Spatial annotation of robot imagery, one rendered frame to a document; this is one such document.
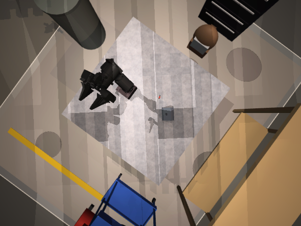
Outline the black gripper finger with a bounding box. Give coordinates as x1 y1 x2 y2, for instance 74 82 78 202
79 82 93 101
90 93 110 110

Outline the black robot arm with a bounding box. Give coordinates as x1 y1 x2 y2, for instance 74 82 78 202
81 58 134 93

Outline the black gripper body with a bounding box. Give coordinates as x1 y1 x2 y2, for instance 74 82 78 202
80 71 116 103

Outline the dark grey sloped panel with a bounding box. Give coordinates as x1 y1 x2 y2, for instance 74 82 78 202
162 107 174 121

